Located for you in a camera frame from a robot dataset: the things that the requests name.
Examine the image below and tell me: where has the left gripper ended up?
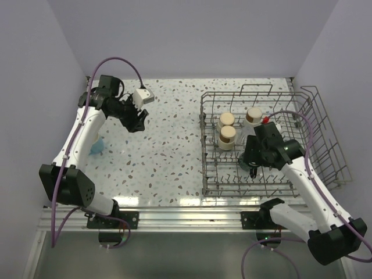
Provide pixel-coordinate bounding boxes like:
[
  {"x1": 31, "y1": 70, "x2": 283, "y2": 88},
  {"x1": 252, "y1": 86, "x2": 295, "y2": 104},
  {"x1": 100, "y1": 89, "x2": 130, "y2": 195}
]
[{"x1": 109, "y1": 94, "x2": 148, "y2": 133}]

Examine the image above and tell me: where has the dark teal mug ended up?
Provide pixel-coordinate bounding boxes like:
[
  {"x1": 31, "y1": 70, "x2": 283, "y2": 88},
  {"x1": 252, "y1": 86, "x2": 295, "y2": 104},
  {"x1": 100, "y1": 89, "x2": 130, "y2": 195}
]
[{"x1": 238, "y1": 153, "x2": 251, "y2": 171}]

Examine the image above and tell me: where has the light blue mug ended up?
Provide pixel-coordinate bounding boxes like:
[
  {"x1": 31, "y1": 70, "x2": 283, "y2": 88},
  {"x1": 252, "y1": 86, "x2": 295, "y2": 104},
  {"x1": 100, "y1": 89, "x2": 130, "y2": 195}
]
[{"x1": 90, "y1": 136, "x2": 104, "y2": 155}]

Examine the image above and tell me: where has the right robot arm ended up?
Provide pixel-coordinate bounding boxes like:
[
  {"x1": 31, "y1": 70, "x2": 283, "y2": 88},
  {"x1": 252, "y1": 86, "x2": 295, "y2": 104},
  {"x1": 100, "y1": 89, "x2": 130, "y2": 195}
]
[{"x1": 243, "y1": 122, "x2": 367, "y2": 266}]

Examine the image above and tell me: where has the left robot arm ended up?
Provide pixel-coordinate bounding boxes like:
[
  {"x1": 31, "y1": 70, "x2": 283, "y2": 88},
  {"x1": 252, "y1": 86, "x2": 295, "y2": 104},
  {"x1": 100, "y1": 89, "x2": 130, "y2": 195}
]
[{"x1": 39, "y1": 75, "x2": 155, "y2": 228}]

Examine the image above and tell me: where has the beige cup front left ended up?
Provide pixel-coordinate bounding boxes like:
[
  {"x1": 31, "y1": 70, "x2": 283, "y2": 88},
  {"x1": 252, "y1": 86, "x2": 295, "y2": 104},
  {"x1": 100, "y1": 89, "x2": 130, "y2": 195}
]
[{"x1": 217, "y1": 126, "x2": 237, "y2": 151}]

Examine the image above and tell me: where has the beige cup rear left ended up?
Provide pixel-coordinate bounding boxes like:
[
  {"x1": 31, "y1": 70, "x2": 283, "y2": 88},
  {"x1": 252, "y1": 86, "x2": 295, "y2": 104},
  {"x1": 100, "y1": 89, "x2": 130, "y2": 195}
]
[{"x1": 217, "y1": 112, "x2": 235, "y2": 132}]

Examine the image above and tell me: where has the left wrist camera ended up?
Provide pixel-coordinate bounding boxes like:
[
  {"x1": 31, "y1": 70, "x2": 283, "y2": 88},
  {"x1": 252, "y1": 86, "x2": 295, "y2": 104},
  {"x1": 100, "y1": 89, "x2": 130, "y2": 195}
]
[{"x1": 132, "y1": 88, "x2": 155, "y2": 110}]

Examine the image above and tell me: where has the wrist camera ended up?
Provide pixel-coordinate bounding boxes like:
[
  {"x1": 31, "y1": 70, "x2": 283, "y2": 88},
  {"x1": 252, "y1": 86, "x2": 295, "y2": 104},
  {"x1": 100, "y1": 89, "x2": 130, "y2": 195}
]
[
  {"x1": 261, "y1": 116, "x2": 282, "y2": 134},
  {"x1": 132, "y1": 88, "x2": 155, "y2": 110}
]

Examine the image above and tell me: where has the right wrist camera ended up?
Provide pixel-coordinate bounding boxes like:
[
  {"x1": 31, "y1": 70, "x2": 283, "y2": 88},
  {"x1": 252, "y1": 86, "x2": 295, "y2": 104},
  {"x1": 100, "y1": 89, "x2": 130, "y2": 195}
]
[{"x1": 261, "y1": 116, "x2": 282, "y2": 134}]

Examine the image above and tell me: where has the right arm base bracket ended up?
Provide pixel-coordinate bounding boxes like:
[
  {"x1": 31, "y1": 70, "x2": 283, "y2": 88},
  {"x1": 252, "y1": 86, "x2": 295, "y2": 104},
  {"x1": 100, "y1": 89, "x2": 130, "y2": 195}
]
[{"x1": 240, "y1": 211, "x2": 262, "y2": 230}]

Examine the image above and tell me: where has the grey wire dish rack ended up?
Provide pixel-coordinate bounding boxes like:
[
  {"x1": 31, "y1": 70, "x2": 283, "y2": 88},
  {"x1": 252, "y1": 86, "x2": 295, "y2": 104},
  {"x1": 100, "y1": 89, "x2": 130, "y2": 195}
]
[{"x1": 200, "y1": 84, "x2": 352, "y2": 199}]

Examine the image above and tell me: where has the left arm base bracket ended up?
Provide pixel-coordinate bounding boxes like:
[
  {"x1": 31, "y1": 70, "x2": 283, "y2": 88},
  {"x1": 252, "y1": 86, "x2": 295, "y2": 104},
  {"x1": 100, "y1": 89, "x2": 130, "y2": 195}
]
[{"x1": 117, "y1": 211, "x2": 140, "y2": 230}]

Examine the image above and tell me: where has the aluminium mounting rail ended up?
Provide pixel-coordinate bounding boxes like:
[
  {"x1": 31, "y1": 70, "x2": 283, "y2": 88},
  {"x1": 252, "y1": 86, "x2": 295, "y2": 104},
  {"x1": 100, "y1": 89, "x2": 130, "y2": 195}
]
[{"x1": 36, "y1": 205, "x2": 345, "y2": 233}]

